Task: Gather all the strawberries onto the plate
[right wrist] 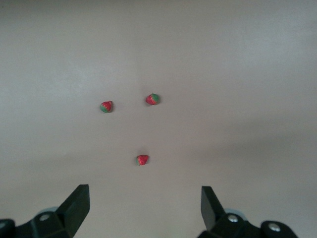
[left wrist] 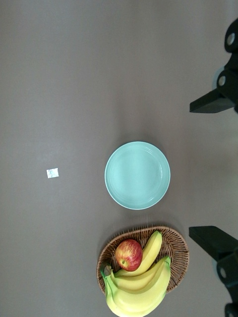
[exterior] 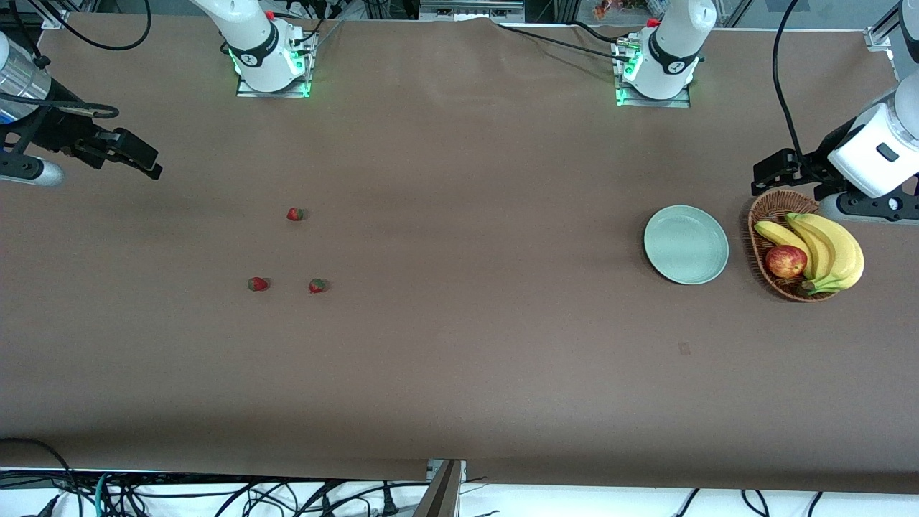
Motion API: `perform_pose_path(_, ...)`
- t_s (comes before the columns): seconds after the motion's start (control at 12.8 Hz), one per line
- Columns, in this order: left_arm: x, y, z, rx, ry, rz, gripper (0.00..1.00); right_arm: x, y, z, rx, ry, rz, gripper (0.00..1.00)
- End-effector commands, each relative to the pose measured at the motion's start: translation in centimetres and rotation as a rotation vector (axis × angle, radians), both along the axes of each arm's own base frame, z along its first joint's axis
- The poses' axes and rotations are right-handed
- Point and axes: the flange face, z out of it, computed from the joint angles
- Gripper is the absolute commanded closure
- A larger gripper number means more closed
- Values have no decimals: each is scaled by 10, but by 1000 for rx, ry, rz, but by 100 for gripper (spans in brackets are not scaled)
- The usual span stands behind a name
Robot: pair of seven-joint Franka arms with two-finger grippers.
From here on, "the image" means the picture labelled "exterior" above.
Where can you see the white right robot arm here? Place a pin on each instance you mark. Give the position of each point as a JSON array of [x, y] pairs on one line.
[[251, 36]]

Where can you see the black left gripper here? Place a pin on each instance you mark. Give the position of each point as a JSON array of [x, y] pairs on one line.
[[820, 159]]

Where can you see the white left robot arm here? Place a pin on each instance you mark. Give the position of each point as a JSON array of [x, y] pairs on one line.
[[671, 43]]

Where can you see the brown wicker basket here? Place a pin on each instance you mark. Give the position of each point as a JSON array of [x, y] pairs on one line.
[[772, 208]]

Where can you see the orange background object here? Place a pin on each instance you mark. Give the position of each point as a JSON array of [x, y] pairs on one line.
[[607, 8]]

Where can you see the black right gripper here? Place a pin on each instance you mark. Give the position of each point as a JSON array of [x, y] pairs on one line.
[[63, 131]]

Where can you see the red apple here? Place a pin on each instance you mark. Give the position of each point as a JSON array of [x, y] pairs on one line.
[[785, 261]]

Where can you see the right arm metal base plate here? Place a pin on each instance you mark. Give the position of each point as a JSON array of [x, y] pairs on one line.
[[248, 92]]

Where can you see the table cover sheet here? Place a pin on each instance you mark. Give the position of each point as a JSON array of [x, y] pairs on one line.
[[459, 359]]

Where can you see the red strawberry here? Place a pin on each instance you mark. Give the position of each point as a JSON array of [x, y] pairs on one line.
[[294, 214], [257, 284], [316, 286]]

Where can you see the yellow banana bunch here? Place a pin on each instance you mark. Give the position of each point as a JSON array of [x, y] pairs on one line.
[[836, 251]]

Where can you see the brown post with metal bracket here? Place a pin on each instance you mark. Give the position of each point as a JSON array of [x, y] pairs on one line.
[[438, 495]]

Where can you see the mint green round plate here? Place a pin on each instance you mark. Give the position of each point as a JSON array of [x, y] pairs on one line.
[[686, 245]]

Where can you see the grey metal box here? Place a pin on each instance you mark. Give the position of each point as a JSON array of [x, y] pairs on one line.
[[470, 10]]

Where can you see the aluminium frame profile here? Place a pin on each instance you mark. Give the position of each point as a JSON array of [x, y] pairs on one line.
[[54, 19], [882, 37]]

